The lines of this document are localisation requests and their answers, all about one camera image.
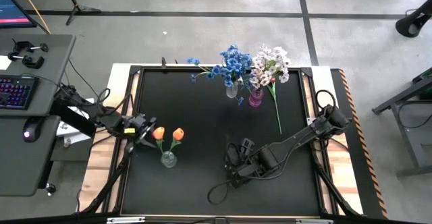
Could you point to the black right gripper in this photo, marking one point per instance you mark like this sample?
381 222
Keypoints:
246 171

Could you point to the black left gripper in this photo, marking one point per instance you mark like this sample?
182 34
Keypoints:
133 127

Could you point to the orange artificial tulip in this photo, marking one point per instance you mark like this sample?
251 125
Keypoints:
276 111
178 134
158 133

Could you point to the small clear smooth glass vase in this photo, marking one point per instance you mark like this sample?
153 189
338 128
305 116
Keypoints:
168 159

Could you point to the pink ribbed glass vase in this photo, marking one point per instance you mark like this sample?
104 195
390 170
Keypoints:
255 97

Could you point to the clear textured glass vase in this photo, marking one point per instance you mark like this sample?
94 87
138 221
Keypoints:
231 90

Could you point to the white artificial flower bunch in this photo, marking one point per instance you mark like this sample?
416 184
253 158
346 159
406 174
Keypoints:
261 77
273 55

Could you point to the blue artificial flower bunch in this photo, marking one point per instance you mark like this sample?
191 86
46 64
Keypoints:
236 62
193 61

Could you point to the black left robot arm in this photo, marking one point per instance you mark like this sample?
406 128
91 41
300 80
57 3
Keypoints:
101 116

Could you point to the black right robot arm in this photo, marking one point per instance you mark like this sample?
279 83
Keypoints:
297 139

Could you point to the white paper stack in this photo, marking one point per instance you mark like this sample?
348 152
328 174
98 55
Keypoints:
76 138

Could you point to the black support beam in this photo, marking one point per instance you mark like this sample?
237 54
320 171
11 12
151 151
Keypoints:
72 121

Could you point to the black caster wheel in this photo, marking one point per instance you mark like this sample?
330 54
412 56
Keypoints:
50 188

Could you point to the black computer mouse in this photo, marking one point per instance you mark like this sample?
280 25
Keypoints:
31 129

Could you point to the gray desk panel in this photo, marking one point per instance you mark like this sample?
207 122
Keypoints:
50 65
20 163

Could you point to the black backlit keyboard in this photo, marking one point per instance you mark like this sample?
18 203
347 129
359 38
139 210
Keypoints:
15 91

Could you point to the black C-clamp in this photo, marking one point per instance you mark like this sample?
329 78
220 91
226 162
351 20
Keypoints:
32 47
25 61

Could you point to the black tripod stand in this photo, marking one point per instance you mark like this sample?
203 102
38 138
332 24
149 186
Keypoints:
76 4

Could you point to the white paper sheet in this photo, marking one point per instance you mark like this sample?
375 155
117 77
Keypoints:
4 62

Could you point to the gray metal stand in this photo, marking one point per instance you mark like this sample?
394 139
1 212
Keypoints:
408 136

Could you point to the yellow pole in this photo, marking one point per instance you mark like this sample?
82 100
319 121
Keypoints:
32 6

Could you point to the computer monitor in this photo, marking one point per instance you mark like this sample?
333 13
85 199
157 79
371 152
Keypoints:
13 11

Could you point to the silver metal bracket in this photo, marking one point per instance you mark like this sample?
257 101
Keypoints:
314 221
125 220

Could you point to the black aluminium table frame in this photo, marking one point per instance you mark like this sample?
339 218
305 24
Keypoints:
338 195

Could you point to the black cone base post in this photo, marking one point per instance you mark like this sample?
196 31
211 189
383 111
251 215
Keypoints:
413 21

